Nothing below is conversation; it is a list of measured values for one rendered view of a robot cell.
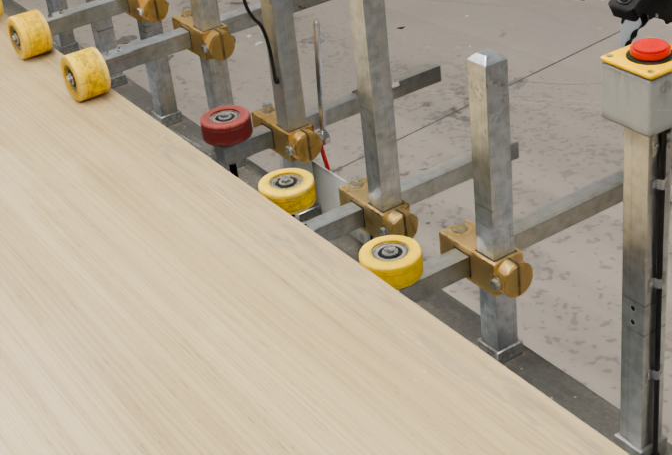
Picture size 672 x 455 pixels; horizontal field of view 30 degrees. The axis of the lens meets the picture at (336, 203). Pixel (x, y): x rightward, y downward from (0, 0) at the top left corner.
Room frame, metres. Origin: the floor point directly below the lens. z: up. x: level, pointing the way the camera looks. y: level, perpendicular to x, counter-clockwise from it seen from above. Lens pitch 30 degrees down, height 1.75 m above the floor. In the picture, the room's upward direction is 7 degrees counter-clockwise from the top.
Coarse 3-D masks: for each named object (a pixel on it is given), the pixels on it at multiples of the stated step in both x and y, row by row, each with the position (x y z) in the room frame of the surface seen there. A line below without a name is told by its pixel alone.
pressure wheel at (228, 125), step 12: (216, 108) 1.82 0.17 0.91; (228, 108) 1.82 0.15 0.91; (240, 108) 1.81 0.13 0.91; (204, 120) 1.78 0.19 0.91; (216, 120) 1.78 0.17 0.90; (228, 120) 1.78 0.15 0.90; (240, 120) 1.77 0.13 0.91; (204, 132) 1.77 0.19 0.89; (216, 132) 1.75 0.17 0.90; (228, 132) 1.75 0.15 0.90; (240, 132) 1.76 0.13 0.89; (216, 144) 1.75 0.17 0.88; (228, 144) 1.75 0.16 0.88
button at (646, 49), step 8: (640, 40) 1.16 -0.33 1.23; (648, 40) 1.16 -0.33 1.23; (656, 40) 1.16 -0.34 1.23; (632, 48) 1.15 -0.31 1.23; (640, 48) 1.14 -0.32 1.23; (648, 48) 1.14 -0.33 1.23; (656, 48) 1.14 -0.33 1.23; (664, 48) 1.14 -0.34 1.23; (640, 56) 1.14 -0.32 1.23; (648, 56) 1.13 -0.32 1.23; (656, 56) 1.13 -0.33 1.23; (664, 56) 1.13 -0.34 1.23
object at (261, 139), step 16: (432, 64) 2.00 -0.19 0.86; (400, 80) 1.95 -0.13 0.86; (416, 80) 1.96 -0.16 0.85; (432, 80) 1.98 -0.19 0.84; (336, 96) 1.91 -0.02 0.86; (352, 96) 1.91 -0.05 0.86; (400, 96) 1.94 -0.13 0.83; (336, 112) 1.88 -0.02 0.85; (352, 112) 1.89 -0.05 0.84; (256, 128) 1.83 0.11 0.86; (240, 144) 1.78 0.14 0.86; (256, 144) 1.80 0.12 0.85; (272, 144) 1.81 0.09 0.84; (224, 160) 1.77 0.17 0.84
